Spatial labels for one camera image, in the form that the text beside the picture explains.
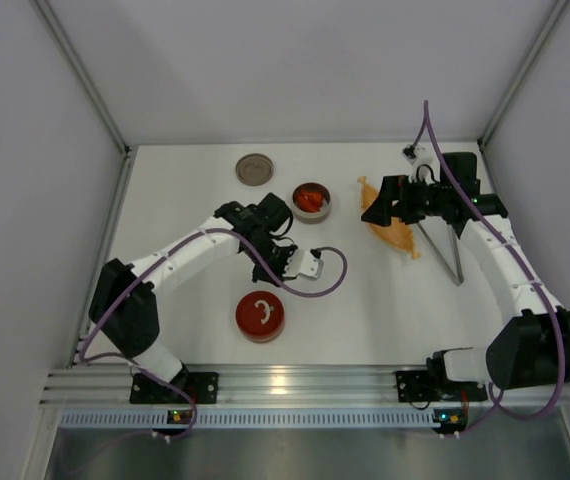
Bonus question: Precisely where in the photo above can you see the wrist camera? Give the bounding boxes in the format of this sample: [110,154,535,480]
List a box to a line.
[402,145,436,183]
[284,249,323,280]

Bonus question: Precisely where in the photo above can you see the red round lid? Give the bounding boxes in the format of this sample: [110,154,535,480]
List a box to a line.
[235,291,285,332]

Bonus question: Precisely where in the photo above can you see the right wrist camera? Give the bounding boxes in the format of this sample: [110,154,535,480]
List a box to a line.
[402,145,436,183]

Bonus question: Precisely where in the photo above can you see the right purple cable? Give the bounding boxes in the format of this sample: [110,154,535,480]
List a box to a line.
[409,99,568,438]

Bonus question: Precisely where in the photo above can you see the brown-banded steel container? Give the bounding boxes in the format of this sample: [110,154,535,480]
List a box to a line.
[291,182,332,224]

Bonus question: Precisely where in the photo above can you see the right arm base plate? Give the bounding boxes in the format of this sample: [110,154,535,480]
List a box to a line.
[395,370,488,404]

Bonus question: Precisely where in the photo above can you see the woven bamboo boat tray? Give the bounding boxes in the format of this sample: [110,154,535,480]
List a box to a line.
[357,176,421,260]

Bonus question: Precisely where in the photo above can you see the metal tongs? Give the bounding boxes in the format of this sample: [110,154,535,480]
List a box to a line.
[413,220,465,286]

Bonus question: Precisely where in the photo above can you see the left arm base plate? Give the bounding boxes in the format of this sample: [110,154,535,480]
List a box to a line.
[129,372,219,405]

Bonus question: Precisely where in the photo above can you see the brown round lid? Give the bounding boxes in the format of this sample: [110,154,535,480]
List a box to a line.
[235,153,274,186]

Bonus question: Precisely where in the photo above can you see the left frame post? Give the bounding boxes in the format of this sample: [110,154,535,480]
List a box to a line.
[30,0,131,158]

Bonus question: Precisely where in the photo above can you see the red sausage piece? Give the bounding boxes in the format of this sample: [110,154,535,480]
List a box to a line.
[295,195,322,213]

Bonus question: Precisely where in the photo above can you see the red octopus sausage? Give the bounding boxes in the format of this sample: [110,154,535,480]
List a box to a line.
[299,187,324,208]

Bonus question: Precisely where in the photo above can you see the frame post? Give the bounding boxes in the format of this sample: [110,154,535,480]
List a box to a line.
[477,0,570,150]
[30,0,131,158]

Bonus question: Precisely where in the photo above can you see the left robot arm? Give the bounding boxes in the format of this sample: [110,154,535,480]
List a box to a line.
[89,193,297,389]

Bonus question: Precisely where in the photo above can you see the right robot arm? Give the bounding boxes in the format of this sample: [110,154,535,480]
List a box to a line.
[358,152,570,390]

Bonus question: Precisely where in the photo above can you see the right frame post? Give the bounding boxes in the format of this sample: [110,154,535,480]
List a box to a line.
[477,0,570,150]

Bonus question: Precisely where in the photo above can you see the red-banded steel container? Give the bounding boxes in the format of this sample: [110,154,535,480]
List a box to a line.
[240,324,284,344]

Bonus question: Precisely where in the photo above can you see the slotted cable duct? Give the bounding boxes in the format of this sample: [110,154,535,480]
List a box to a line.
[57,407,566,430]

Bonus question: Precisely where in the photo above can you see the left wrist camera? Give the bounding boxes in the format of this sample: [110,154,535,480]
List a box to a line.
[284,249,323,280]

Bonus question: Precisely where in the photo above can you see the aluminium mounting rail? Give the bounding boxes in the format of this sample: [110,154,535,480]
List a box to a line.
[38,363,570,407]

